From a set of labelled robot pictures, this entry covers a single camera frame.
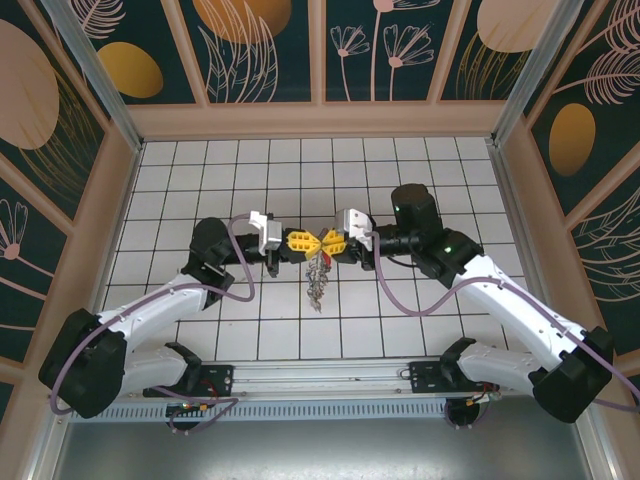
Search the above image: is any steel key disc with rings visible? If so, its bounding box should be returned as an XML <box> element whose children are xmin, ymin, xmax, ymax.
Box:
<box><xmin>302</xmin><ymin>248</ymin><xmax>335</xmax><ymax>315</ymax></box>

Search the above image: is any grey metal sheet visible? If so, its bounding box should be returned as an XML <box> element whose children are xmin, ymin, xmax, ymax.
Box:
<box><xmin>47</xmin><ymin>418</ymin><xmax>619</xmax><ymax>480</ymax></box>

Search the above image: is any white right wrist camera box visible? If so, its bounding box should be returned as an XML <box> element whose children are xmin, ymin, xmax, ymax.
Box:
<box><xmin>333</xmin><ymin>207</ymin><xmax>376</xmax><ymax>251</ymax></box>

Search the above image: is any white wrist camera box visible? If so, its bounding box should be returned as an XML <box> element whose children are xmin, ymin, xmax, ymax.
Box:
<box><xmin>247</xmin><ymin>209</ymin><xmax>286</xmax><ymax>254</ymax></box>
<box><xmin>333</xmin><ymin>207</ymin><xmax>376</xmax><ymax>251</ymax></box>

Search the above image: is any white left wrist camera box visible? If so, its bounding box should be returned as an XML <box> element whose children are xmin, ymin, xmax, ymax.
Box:
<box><xmin>247</xmin><ymin>209</ymin><xmax>286</xmax><ymax>254</ymax></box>

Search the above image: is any aluminium side rail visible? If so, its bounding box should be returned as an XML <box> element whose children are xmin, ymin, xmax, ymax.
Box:
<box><xmin>487</xmin><ymin>141</ymin><xmax>586</xmax><ymax>361</ymax></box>

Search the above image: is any aluminium front rail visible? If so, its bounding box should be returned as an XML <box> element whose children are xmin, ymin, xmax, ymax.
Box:
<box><xmin>47</xmin><ymin>353</ymin><xmax>589</xmax><ymax>401</ymax></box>

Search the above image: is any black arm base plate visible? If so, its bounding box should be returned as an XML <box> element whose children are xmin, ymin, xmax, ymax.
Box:
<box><xmin>143</xmin><ymin>363</ymin><xmax>236</xmax><ymax>399</ymax></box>
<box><xmin>408</xmin><ymin>360</ymin><xmax>501</xmax><ymax>396</ymax></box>

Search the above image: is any slotted grey cable duct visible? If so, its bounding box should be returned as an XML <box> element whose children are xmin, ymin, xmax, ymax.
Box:
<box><xmin>107</xmin><ymin>401</ymin><xmax>454</xmax><ymax>422</ymax></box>

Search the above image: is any aluminium corner post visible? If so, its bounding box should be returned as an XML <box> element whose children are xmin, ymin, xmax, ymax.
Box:
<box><xmin>488</xmin><ymin>0</ymin><xmax>577</xmax><ymax>147</ymax></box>
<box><xmin>38</xmin><ymin>0</ymin><xmax>147</xmax><ymax>154</ymax></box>

